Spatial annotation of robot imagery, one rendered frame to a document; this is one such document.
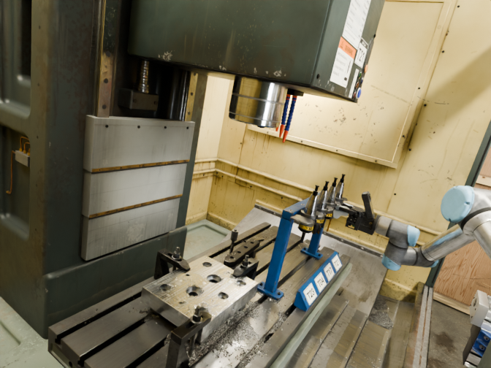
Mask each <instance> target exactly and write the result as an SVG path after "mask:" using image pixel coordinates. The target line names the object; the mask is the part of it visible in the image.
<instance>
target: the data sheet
mask: <svg viewBox="0 0 491 368"><path fill-rule="evenodd" d="M369 6H370V0H351V3H350V7H349V12H348V15H347V19H346V23H345V26H344V30H343V35H342V36H343V37H344V38H345V39H346V40H347V41H348V42H350V43H351V44H352V45H353V46H354V47H355V48H356V49H358V47H359V41H360V38H361V36H362V30H363V28H364V24H365V19H366V17H367V13H368V9H369Z"/></svg>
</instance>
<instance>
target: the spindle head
mask: <svg viewBox="0 0 491 368"><path fill-rule="evenodd" d="M384 2H385V0H370V6H369V9H368V13H367V17H366V19H365V24H364V28H363V30H362V36H361V37H362V38H363V39H364V40H365V42H366V43H367V44H368V48H369V44H370V40H371V39H372V40H373V41H374V39H375V38H376V31H377V28H378V24H379V21H380V18H381V13H382V10H383V7H384ZM350 3H351V0H132V8H131V16H130V24H129V41H128V50H127V52H128V54H129V55H127V56H128V57H132V58H138V59H141V60H144V61H150V62H154V63H157V64H162V65H165V66H171V67H175V68H178V69H183V70H186V71H190V72H196V73H199V74H204V75H207V76H211V77H218V78H222V79H227V80H234V78H235V77H245V78H250V79H254V80H261V81H265V82H269V83H275V84H278V85H284V86H286V87H288V88H289V89H293V90H297V91H301V92H304V93H305V94H309V95H313V96H320V97H325V98H329V99H337V100H341V101H348V102H352V103H354V99H352V98H349V93H350V90H351V85H352V82H353V79H354V74H355V71H356V69H358V70H359V71H360V70H361V71H362V69H363V66H364V63H365V60H364V62H363V65H362V68H361V67H359V66H358V65H356V64H355V63H354V60H355V57H356V54H357V49H356V48H355V47H354V46H353V45H352V44H351V43H350V42H348V41H347V40H346V39H345V38H344V37H343V36H342V35H343V30H344V26H345V23H346V19H347V15H348V12H349V7H350ZM341 37H342V38H343V39H344V40H345V41H346V42H348V43H349V44H350V45H351V46H352V47H353V48H354V49H355V50H356V53H355V56H354V60H353V64H352V67H351V71H350V75H349V79H348V82H347V86H346V88H345V87H343V86H341V85H339V84H337V83H334V82H332V81H330V78H331V74H332V69H333V66H334V63H335V57H336V54H337V51H338V45H339V42H340V38H341ZM368 48H367V52H368ZM367 52H366V55H367ZM366 55H365V58H366ZM358 73H359V72H358Z"/></svg>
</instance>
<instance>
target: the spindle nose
mask: <svg viewBox="0 0 491 368"><path fill-rule="evenodd" d="M287 91H288V87H286V86H284V85H278V84H275V83H269V82H265V81H261V80H254V79H250V78H245V77H235V78H234V83H233V88H232V95H231V100H230V104H229V116H228V117H229V118H230V119H232V120H236V121H238V122H241V123H247V124H251V125H255V126H263V127H268V128H278V127H279V124H280V122H281V118H282V114H283V108H284V104H285V101H286V95H287Z"/></svg>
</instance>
